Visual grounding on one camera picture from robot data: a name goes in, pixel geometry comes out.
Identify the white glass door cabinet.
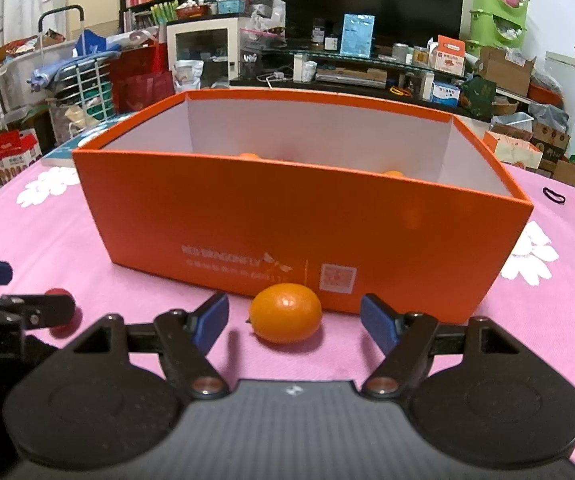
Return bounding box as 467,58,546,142
166,16,240,93

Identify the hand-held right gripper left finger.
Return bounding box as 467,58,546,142
70,292,230,400

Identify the red white snack box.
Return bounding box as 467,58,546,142
0,130,43,183

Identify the red paper bag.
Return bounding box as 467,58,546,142
110,45,175,113

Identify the white black TV stand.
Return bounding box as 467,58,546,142
230,42,493,121

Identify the black trolley handle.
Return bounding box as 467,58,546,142
38,5,85,48

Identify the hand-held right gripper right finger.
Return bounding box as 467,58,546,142
361,294,523,400

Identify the brown cardboard box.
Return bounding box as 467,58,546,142
480,46,537,97

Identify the silver disc player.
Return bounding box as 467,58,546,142
316,67,388,85

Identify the teal book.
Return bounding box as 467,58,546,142
42,115,133,166

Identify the white curtain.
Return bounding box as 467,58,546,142
0,0,75,131

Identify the dark green gift box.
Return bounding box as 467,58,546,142
460,76,497,121

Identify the small orange white box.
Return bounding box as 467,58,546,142
427,36,467,77

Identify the white wire basket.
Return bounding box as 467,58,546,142
54,57,118,136

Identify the pink floral tablecloth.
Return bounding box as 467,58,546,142
0,157,575,480

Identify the blue card packet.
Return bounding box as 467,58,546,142
340,13,375,57

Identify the orange cardboard box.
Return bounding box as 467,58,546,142
71,87,535,326

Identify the blue white tissue box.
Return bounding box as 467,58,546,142
430,82,461,107

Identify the white pouch bag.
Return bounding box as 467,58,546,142
173,60,204,92

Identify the small red fruit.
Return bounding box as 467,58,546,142
44,287,75,338

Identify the blue folded cloth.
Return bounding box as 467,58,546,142
27,52,120,91

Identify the orange white carton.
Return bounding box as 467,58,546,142
482,131,544,170

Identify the clear plastic storage bin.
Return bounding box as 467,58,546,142
0,40,75,113

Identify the blue shopping bag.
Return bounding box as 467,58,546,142
73,29,123,58

